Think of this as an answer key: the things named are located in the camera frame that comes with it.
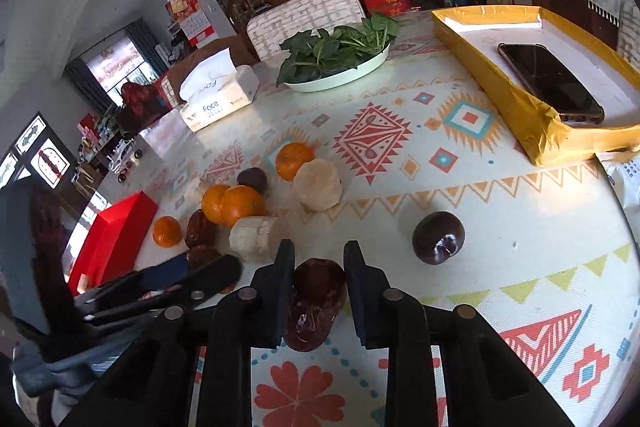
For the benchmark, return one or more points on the patterned cushion chair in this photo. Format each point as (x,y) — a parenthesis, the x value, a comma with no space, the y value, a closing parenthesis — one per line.
(305,22)

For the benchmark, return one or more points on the white tissue box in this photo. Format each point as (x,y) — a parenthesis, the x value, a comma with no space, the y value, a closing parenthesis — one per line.
(220,99)

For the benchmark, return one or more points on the red gift box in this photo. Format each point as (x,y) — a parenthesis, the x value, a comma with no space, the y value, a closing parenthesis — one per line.
(387,2)

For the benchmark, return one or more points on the brown jacket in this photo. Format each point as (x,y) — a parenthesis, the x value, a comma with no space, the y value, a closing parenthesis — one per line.
(200,62)

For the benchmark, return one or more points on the dark purple passion fruit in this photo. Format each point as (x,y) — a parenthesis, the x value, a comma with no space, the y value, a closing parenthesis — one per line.
(251,179)
(438,238)

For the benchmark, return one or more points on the red garment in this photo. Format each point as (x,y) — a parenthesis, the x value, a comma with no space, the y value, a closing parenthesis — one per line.
(135,99)

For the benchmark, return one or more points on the patterned glass door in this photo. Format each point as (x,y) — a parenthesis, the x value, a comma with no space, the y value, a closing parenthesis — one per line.
(40,152)

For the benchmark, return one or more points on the red cardboard box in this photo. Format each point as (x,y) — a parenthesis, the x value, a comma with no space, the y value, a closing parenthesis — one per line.
(163,92)

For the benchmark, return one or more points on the green spinach leaves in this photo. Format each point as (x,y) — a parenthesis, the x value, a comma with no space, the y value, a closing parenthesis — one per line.
(335,49)

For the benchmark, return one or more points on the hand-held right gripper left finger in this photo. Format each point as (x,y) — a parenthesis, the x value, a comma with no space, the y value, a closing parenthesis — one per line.
(272,297)

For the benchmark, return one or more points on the white packet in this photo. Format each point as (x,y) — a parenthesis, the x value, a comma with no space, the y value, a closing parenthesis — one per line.
(622,179)

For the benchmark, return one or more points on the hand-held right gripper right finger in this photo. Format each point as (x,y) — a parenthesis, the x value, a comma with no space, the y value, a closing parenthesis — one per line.
(362,302)

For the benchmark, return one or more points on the peeled sugarcane piece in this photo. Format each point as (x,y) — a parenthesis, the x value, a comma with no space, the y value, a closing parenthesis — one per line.
(253,238)
(317,184)

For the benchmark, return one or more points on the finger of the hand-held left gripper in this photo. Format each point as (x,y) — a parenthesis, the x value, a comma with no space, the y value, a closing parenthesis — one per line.
(215,277)
(162,274)

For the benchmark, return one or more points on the yellow cardboard box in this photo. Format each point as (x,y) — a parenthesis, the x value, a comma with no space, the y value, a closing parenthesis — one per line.
(530,127)

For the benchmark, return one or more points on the black smartphone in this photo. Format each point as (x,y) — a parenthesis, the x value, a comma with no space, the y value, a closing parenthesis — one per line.
(550,82)

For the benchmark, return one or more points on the small orange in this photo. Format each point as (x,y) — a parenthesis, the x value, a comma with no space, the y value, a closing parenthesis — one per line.
(166,231)

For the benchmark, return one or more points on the red tray box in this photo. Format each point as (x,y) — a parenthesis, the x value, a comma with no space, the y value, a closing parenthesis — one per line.
(112,242)

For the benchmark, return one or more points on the white oval plate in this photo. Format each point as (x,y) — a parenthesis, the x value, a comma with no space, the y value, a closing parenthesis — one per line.
(345,77)

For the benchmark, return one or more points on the grey curtain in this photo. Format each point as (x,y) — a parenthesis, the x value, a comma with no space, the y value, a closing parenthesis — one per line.
(145,42)
(82,82)

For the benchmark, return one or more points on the red date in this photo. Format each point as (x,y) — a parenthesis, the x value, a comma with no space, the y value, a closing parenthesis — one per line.
(200,228)
(202,254)
(315,304)

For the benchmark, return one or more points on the small sugarcane piece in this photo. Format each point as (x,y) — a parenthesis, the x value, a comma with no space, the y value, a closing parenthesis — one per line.
(83,282)

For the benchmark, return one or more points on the person's left forearm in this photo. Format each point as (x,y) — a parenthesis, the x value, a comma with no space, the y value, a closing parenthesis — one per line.
(52,257)

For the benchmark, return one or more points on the red wall calendar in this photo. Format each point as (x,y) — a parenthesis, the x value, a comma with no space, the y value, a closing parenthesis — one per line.
(187,14)

